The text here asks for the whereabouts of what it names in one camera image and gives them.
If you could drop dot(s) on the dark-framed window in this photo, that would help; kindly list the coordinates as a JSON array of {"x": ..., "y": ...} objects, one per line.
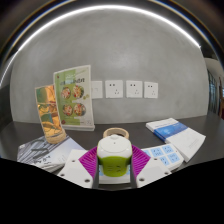
[{"x": 213, "y": 93}]

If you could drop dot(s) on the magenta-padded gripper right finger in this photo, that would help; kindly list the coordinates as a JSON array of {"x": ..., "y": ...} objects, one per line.
[{"x": 151, "y": 170}]

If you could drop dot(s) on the white power strip blue sockets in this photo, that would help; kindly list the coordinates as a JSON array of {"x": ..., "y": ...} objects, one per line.
[{"x": 165, "y": 156}]

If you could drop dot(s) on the white wall switch plate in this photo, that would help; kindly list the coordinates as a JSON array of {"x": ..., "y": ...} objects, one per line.
[{"x": 97, "y": 89}]

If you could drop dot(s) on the grey striped magazine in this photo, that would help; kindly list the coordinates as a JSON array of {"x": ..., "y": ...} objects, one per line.
[{"x": 43, "y": 155}]

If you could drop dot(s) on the white LED light strip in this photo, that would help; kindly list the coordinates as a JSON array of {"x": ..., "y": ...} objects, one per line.
[{"x": 100, "y": 7}]

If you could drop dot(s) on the green menu sign stand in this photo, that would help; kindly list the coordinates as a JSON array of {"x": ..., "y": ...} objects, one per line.
[{"x": 74, "y": 96}]

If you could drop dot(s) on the green and white charger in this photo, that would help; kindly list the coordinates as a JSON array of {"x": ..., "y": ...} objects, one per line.
[{"x": 114, "y": 153}]

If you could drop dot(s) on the beige masking tape roll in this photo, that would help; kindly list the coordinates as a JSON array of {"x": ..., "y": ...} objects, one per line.
[{"x": 116, "y": 130}]

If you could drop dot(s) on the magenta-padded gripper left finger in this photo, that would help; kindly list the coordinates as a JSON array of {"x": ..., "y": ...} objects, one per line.
[{"x": 75, "y": 166}]

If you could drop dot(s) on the blue and white booklet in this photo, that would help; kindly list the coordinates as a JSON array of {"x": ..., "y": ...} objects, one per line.
[{"x": 180, "y": 135}]

